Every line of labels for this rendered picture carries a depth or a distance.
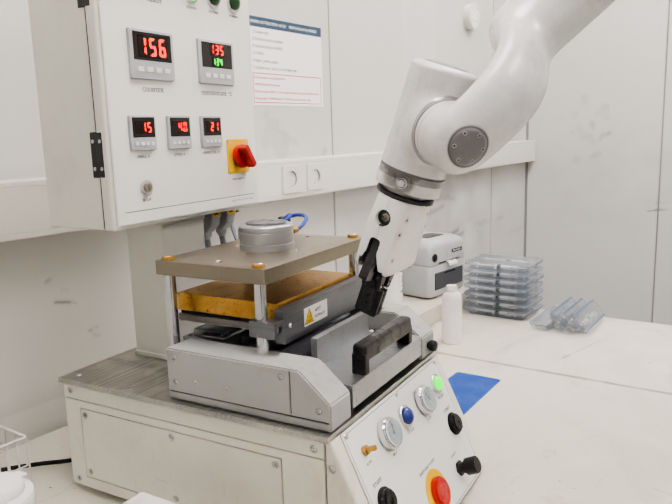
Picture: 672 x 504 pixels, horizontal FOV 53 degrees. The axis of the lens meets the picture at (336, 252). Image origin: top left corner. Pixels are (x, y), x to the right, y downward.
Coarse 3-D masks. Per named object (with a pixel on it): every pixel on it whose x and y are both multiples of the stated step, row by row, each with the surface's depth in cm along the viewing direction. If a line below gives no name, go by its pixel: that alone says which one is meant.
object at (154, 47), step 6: (138, 36) 89; (144, 36) 90; (150, 36) 91; (138, 42) 89; (144, 42) 90; (150, 42) 91; (156, 42) 92; (162, 42) 93; (138, 48) 90; (144, 48) 90; (150, 48) 91; (156, 48) 92; (162, 48) 93; (138, 54) 90; (144, 54) 91; (150, 54) 91; (156, 54) 92; (162, 54) 93
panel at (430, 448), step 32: (416, 384) 96; (384, 416) 87; (416, 416) 93; (448, 416) 100; (352, 448) 79; (384, 448) 84; (416, 448) 90; (448, 448) 97; (384, 480) 82; (416, 480) 87; (448, 480) 93
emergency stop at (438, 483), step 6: (432, 480) 90; (438, 480) 90; (444, 480) 91; (432, 486) 89; (438, 486) 89; (444, 486) 90; (432, 492) 88; (438, 492) 88; (444, 492) 90; (450, 492) 91; (438, 498) 88; (444, 498) 89; (450, 498) 90
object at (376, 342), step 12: (396, 324) 92; (408, 324) 95; (372, 336) 87; (384, 336) 88; (396, 336) 91; (408, 336) 96; (360, 348) 84; (372, 348) 85; (384, 348) 88; (360, 360) 84; (360, 372) 84
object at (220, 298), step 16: (304, 272) 104; (320, 272) 104; (336, 272) 103; (192, 288) 95; (208, 288) 95; (224, 288) 95; (240, 288) 95; (272, 288) 94; (288, 288) 94; (304, 288) 93; (320, 288) 94; (192, 304) 92; (208, 304) 91; (224, 304) 90; (240, 304) 88; (272, 304) 86; (192, 320) 93; (208, 320) 92; (224, 320) 90; (240, 320) 89
